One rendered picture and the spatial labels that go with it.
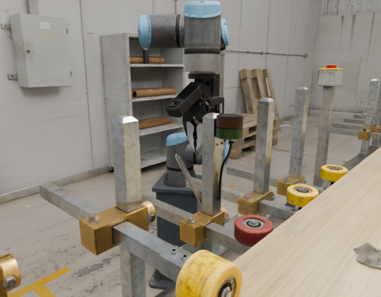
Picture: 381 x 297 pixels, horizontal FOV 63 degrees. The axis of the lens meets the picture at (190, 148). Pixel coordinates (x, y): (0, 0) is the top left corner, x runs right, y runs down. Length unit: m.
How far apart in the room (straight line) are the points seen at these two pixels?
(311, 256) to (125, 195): 0.35
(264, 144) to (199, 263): 0.57
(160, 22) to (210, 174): 0.44
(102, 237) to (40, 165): 2.93
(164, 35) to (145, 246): 0.60
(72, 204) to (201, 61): 0.43
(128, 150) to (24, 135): 2.83
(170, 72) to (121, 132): 3.62
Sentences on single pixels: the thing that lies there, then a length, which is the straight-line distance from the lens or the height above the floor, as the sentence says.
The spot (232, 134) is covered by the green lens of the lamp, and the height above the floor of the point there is 1.08.
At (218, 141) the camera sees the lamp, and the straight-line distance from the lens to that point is 0.73.
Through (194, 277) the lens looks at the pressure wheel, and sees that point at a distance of 0.43.
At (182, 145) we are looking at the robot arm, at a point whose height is 0.83.
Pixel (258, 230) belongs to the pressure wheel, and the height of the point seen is 0.91.
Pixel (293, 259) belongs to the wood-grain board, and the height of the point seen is 0.90.
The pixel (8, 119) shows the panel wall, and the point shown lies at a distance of 3.29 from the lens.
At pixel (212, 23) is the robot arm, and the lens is 0.79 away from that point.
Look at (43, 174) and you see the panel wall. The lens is 3.51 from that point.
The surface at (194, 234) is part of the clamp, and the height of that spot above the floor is 0.85.
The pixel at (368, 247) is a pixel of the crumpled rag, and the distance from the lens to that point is 0.66.
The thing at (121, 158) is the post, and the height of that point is 1.07.
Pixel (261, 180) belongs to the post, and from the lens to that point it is 0.98.
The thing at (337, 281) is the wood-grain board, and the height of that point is 0.90.
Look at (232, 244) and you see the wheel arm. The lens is 0.73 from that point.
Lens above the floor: 1.23
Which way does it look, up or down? 15 degrees down
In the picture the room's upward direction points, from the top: straight up
